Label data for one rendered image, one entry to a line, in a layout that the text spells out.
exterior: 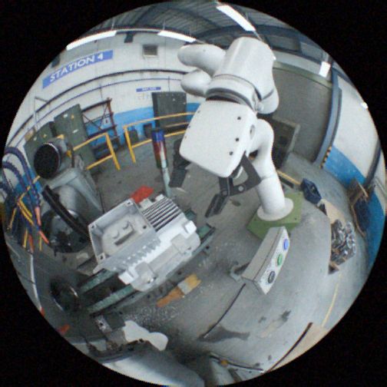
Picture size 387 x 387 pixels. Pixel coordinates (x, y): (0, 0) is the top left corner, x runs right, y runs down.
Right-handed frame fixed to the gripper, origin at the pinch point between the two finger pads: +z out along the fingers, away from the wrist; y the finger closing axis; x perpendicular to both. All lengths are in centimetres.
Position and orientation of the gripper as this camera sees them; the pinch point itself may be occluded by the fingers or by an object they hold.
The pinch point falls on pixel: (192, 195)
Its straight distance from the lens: 19.1
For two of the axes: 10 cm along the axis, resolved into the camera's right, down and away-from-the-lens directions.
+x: -6.3, 0.7, -7.8
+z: -3.6, 8.6, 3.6
